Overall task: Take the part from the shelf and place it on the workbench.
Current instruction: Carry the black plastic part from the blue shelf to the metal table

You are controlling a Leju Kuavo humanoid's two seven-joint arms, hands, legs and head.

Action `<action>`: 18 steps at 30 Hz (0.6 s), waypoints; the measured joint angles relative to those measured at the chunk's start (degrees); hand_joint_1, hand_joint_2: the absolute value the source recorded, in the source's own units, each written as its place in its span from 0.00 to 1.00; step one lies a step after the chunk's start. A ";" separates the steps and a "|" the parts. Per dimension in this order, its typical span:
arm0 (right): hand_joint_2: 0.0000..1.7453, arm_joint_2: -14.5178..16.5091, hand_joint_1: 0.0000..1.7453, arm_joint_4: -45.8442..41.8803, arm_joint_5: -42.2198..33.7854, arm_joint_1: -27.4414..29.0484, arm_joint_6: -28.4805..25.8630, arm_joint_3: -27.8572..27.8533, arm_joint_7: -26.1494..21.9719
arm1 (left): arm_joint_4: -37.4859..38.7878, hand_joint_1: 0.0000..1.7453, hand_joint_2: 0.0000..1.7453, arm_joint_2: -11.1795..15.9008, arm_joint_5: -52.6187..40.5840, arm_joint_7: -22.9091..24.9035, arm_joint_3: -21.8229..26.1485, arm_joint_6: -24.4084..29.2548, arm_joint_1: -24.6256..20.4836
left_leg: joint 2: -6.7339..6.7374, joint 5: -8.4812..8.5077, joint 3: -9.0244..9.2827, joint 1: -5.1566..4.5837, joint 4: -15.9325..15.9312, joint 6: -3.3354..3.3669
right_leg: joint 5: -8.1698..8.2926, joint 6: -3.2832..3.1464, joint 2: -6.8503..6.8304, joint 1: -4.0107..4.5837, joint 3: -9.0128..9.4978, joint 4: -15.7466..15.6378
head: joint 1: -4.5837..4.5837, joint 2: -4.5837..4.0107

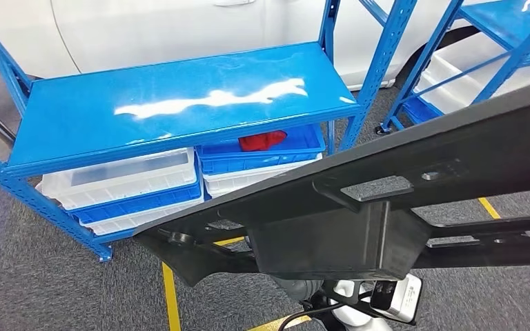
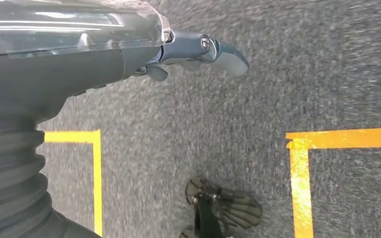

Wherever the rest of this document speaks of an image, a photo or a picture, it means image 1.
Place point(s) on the black plastic frame part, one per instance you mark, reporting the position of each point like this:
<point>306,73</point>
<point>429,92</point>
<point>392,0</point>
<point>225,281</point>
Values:
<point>338,237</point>

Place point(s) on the blue metal shelf rack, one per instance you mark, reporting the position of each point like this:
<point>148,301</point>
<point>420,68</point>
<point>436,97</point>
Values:
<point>498,23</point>
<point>155,105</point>

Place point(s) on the red cloth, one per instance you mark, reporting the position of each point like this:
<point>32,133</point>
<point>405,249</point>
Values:
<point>260,141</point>

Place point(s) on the white car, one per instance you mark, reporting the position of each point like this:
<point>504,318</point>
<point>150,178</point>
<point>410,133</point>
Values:
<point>155,27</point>

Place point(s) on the large white plastic bin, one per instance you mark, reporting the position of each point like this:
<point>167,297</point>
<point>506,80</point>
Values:
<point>475,55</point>
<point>443,103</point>

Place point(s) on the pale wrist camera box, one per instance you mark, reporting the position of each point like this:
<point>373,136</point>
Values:
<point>404,297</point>

